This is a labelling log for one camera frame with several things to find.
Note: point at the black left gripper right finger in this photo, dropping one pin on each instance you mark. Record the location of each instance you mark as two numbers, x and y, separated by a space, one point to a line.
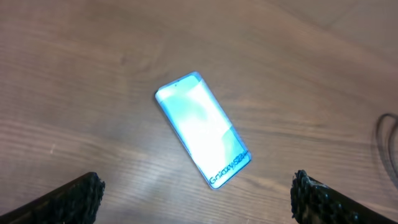
314 202

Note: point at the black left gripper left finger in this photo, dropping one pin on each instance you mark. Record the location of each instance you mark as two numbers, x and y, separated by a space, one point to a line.
75 202

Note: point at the blue Galaxy smartphone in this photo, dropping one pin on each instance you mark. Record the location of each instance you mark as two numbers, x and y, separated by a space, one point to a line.
204 129

